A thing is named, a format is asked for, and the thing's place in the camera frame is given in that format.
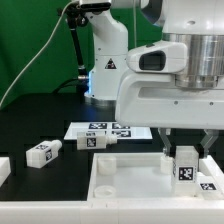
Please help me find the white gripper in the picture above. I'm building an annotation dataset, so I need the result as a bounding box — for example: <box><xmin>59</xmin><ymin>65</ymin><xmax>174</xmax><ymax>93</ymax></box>
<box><xmin>115</xmin><ymin>70</ymin><xmax>224</xmax><ymax>158</ymax></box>

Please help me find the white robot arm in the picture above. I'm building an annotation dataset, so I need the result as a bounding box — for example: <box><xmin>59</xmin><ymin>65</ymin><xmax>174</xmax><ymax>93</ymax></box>
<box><xmin>80</xmin><ymin>0</ymin><xmax>224</xmax><ymax>152</ymax></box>

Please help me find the white square tabletop panel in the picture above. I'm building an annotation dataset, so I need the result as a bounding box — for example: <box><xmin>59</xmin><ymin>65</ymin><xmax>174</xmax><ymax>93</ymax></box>
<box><xmin>86</xmin><ymin>152</ymin><xmax>214</xmax><ymax>202</ymax></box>

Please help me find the white front fence bar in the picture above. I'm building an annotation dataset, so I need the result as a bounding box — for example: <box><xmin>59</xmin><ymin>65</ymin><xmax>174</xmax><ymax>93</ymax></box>
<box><xmin>0</xmin><ymin>200</ymin><xmax>224</xmax><ymax>224</ymax></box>

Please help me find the white marker sheet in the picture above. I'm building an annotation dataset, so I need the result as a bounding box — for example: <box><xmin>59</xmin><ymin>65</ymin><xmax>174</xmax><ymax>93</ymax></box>
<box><xmin>64</xmin><ymin>122</ymin><xmax>152</xmax><ymax>140</ymax></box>

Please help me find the white left fence block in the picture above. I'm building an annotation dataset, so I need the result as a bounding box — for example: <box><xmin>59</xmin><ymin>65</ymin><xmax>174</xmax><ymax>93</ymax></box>
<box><xmin>0</xmin><ymin>157</ymin><xmax>11</xmax><ymax>187</ymax></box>

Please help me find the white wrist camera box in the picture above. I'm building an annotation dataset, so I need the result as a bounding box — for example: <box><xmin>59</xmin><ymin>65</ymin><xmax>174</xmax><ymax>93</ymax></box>
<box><xmin>126</xmin><ymin>41</ymin><xmax>188</xmax><ymax>74</ymax></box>

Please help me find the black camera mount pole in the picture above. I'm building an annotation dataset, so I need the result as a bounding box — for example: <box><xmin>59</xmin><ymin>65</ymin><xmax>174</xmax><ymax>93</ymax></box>
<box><xmin>54</xmin><ymin>2</ymin><xmax>89</xmax><ymax>94</ymax></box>

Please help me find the grey cable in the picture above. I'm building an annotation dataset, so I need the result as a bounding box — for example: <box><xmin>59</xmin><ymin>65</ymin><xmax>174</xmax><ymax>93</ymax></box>
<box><xmin>0</xmin><ymin>0</ymin><xmax>78</xmax><ymax>108</ymax></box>

